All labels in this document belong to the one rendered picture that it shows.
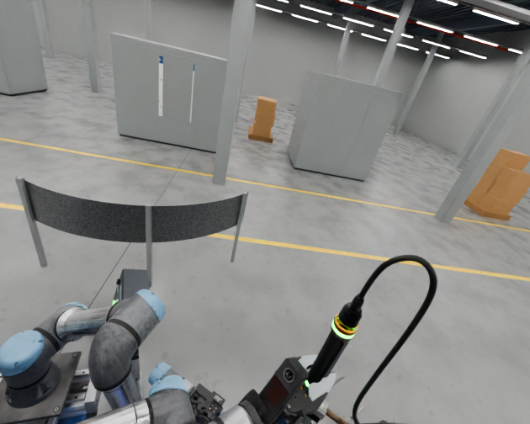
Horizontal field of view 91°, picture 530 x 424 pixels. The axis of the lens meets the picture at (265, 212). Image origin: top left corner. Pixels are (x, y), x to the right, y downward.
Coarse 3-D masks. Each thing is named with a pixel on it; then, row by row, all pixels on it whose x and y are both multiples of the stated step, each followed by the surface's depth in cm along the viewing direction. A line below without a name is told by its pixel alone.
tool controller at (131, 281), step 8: (128, 272) 119; (136, 272) 121; (144, 272) 123; (120, 280) 117; (128, 280) 115; (136, 280) 117; (144, 280) 119; (120, 288) 113; (128, 288) 111; (136, 288) 113; (144, 288) 115; (120, 296) 109; (128, 296) 108
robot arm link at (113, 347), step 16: (96, 336) 69; (112, 336) 67; (128, 336) 69; (96, 352) 66; (112, 352) 66; (128, 352) 69; (96, 368) 65; (112, 368) 66; (128, 368) 70; (96, 384) 66; (112, 384) 67; (128, 384) 72; (112, 400) 71; (128, 400) 73
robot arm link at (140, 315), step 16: (80, 304) 100; (128, 304) 77; (144, 304) 77; (160, 304) 80; (48, 320) 92; (64, 320) 90; (80, 320) 86; (96, 320) 82; (112, 320) 72; (128, 320) 72; (144, 320) 74; (160, 320) 80; (64, 336) 90; (80, 336) 89; (144, 336) 74
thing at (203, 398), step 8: (200, 384) 91; (192, 392) 87; (200, 392) 89; (208, 392) 90; (192, 400) 86; (200, 400) 87; (208, 400) 86; (216, 400) 86; (224, 400) 87; (200, 408) 85; (208, 408) 85; (216, 408) 85; (200, 416) 82
